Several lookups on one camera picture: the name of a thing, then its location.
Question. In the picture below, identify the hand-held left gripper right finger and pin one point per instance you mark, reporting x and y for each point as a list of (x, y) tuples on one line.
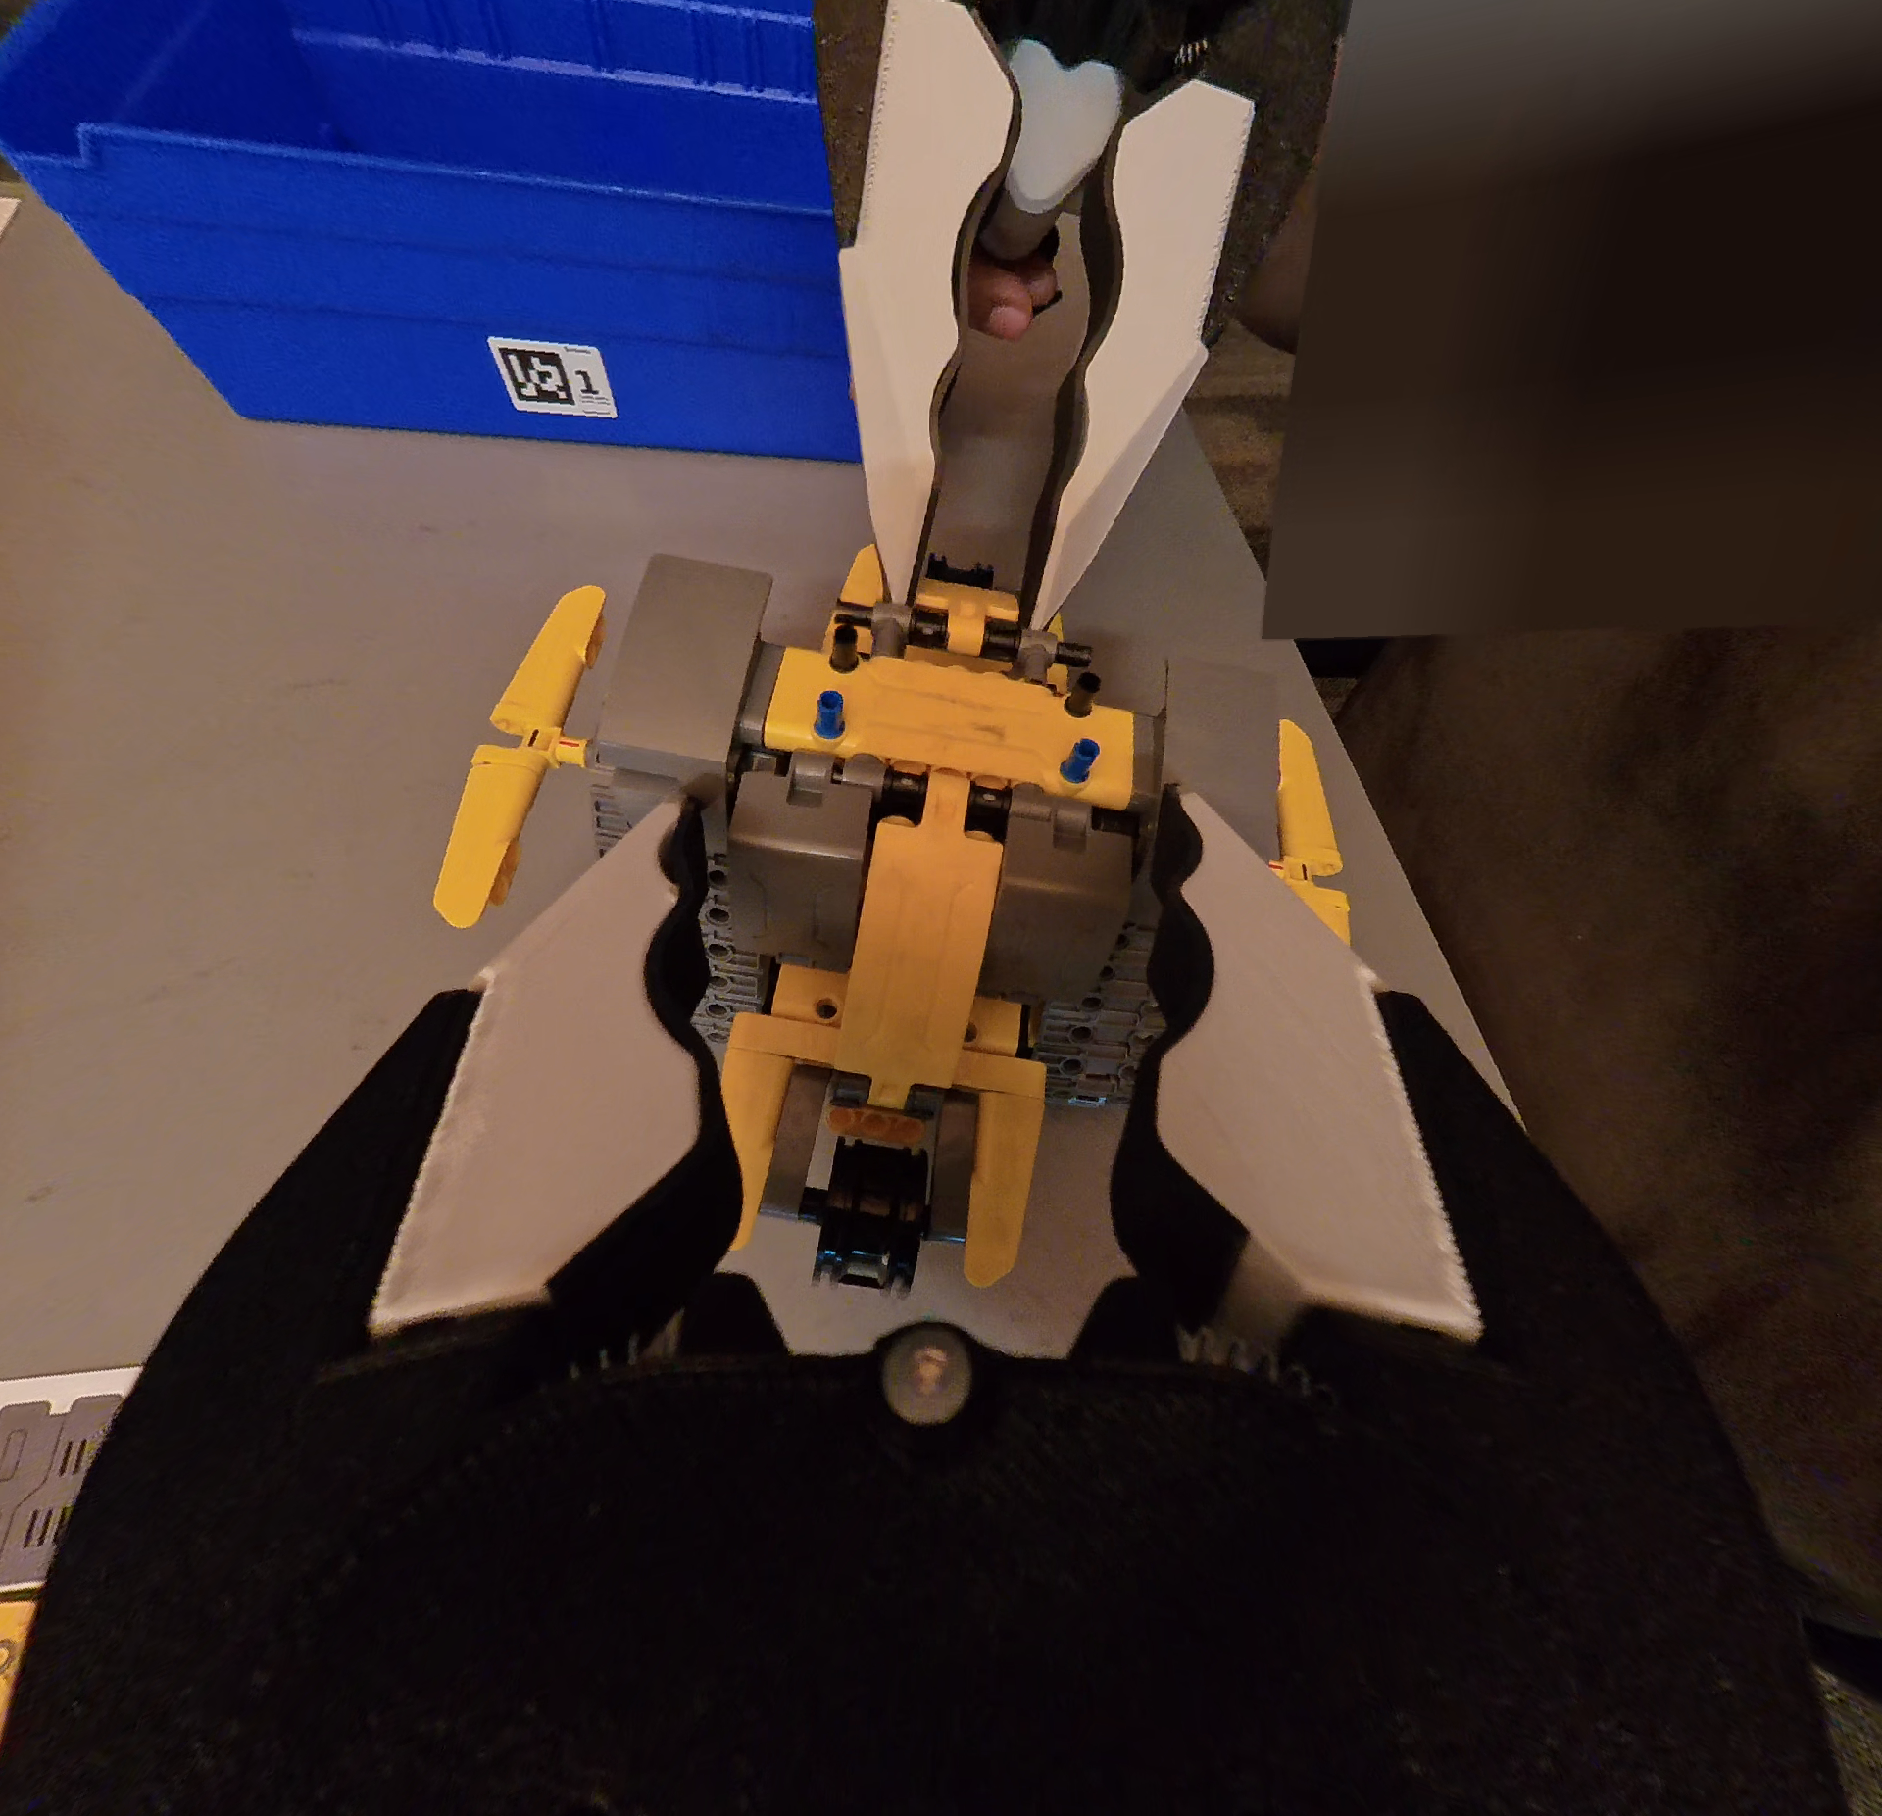
[(1310, 1109)]

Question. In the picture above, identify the person's right hand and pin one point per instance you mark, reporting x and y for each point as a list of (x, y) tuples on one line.
[(1011, 302)]

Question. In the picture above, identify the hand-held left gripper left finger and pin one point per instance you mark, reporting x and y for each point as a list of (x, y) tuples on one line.
[(560, 1081)]

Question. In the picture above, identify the yellow grey sticker sheet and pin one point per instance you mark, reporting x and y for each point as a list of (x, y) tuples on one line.
[(44, 1477)]

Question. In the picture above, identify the yellow tracked brick vehicle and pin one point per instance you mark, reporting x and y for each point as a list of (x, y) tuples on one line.
[(943, 729)]

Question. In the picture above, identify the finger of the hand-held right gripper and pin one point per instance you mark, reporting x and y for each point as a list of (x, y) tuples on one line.
[(911, 228), (1163, 257)]

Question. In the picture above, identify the blue plastic bin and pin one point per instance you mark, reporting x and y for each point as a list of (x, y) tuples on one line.
[(442, 228)]

